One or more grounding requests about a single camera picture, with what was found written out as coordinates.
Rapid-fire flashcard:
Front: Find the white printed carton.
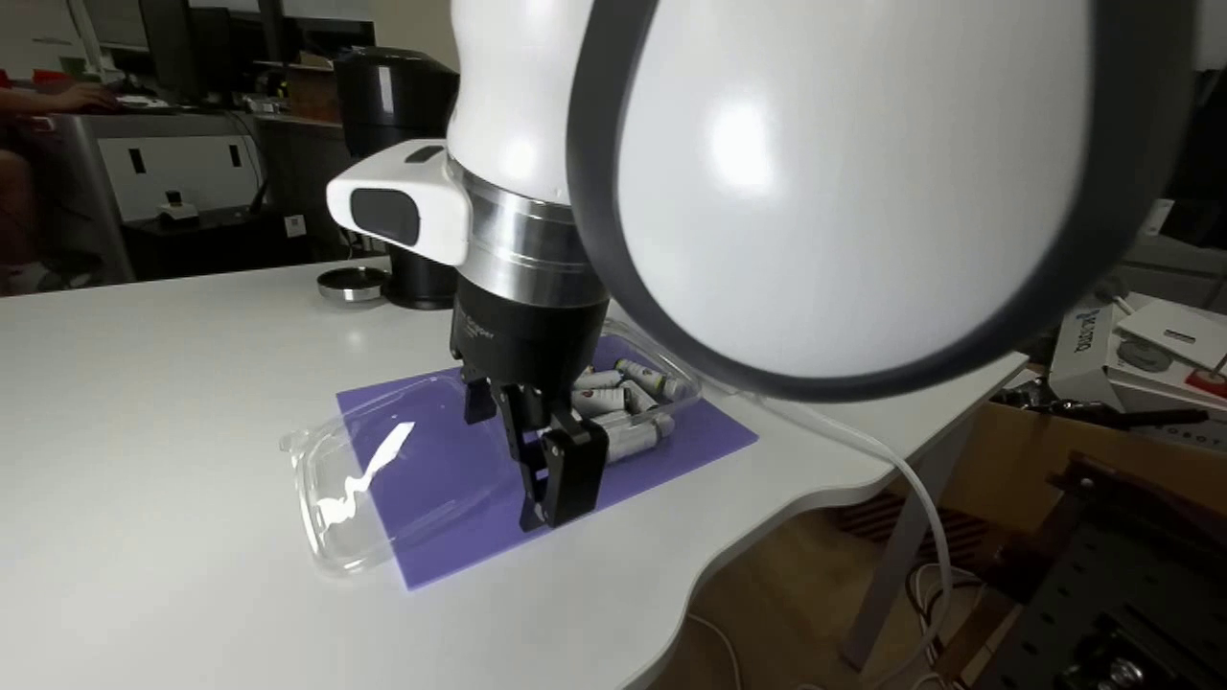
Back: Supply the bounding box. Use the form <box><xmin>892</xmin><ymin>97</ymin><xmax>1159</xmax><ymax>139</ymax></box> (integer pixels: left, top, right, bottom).
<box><xmin>1048</xmin><ymin>286</ymin><xmax>1227</xmax><ymax>414</ymax></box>

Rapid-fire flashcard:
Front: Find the small white-labelled vial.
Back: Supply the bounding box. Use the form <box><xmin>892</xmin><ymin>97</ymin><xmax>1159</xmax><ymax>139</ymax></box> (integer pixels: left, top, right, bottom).
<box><xmin>603</xmin><ymin>411</ymin><xmax>677</xmax><ymax>468</ymax></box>
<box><xmin>570</xmin><ymin>367</ymin><xmax>627</xmax><ymax>414</ymax></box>
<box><xmin>613</xmin><ymin>355</ymin><xmax>695</xmax><ymax>401</ymax></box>

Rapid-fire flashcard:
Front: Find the clear plastic container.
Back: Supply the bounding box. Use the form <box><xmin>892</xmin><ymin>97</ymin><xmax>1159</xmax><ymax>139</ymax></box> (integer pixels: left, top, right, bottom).
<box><xmin>279</xmin><ymin>414</ymin><xmax>431</xmax><ymax>584</ymax></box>

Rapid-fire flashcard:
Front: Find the round black silver disk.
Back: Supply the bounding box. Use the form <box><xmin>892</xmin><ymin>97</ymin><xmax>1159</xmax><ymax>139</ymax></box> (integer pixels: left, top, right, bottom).
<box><xmin>314</xmin><ymin>261</ymin><xmax>392</xmax><ymax>305</ymax></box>

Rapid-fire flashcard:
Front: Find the purple paper mat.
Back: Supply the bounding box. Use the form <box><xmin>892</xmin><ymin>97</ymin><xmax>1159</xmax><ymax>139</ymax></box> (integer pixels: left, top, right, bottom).
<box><xmin>333</xmin><ymin>332</ymin><xmax>764</xmax><ymax>593</ymax></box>

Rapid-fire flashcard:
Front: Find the grey table leg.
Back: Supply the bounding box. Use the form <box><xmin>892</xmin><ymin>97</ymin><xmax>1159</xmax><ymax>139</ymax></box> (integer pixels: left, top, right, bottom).
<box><xmin>839</xmin><ymin>419</ymin><xmax>982</xmax><ymax>673</ymax></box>

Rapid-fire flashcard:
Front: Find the black perforated metal frame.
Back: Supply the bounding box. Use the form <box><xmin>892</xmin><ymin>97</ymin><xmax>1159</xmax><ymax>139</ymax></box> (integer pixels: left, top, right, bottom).
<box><xmin>972</xmin><ymin>462</ymin><xmax>1227</xmax><ymax>690</ymax></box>

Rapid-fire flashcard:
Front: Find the grey white cabinet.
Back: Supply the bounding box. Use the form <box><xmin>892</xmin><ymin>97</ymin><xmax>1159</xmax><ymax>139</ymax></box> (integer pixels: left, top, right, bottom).
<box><xmin>52</xmin><ymin>111</ymin><xmax>279</xmax><ymax>285</ymax></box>

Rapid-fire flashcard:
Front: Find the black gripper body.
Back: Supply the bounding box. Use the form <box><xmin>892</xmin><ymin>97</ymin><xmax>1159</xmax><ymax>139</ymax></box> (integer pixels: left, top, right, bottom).
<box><xmin>444</xmin><ymin>272</ymin><xmax>613</xmax><ymax>396</ymax></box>

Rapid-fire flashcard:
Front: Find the brown cardboard box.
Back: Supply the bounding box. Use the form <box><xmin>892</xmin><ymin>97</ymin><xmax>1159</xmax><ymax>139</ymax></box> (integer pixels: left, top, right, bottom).
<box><xmin>949</xmin><ymin>399</ymin><xmax>1227</xmax><ymax>542</ymax></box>

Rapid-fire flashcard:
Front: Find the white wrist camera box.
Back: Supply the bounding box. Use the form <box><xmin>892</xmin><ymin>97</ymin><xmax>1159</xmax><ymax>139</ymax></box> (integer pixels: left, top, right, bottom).
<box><xmin>323</xmin><ymin>139</ymin><xmax>475</xmax><ymax>257</ymax></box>

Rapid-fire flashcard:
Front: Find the white power cable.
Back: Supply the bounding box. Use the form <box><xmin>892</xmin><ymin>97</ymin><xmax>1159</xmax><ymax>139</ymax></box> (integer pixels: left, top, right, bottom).
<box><xmin>733</xmin><ymin>378</ymin><xmax>958</xmax><ymax>644</ymax></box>

